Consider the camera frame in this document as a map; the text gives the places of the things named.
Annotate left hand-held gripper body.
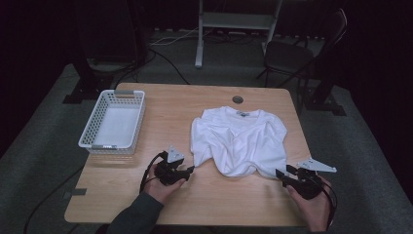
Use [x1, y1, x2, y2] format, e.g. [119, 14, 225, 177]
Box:
[154, 145, 193, 187]

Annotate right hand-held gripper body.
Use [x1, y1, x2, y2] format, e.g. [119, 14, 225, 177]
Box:
[285, 158, 338, 200]

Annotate white long-sleeved shirt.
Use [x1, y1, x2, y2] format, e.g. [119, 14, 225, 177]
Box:
[190, 105, 288, 179]

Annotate person's left hand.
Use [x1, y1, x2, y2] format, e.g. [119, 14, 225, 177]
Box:
[143, 164, 188, 205]

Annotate person's right hand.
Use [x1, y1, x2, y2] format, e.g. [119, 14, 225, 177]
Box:
[285, 175, 333, 233]

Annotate white perforated plastic basket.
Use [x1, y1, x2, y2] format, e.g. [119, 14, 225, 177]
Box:
[78, 89, 146, 156]

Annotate black stand with base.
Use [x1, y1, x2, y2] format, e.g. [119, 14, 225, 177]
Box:
[61, 0, 151, 105]
[303, 58, 347, 117]

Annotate grey tape strip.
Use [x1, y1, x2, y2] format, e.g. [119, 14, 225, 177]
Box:
[62, 187, 88, 200]

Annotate black folding chair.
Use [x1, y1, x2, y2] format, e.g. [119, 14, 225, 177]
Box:
[255, 8, 348, 108]

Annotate white metal stand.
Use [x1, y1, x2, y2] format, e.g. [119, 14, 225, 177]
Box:
[194, 0, 283, 69]

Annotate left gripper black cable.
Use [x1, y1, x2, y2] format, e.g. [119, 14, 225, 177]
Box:
[139, 151, 169, 195]

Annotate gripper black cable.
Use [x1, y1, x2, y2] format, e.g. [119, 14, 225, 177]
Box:
[316, 176, 338, 229]
[139, 151, 169, 195]

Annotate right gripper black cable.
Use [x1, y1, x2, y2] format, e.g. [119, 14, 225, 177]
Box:
[316, 176, 338, 229]

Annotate thick black floor cable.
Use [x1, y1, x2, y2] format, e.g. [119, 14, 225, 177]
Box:
[22, 165, 87, 234]

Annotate white floor cable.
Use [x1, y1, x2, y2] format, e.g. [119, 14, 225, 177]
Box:
[149, 26, 209, 47]

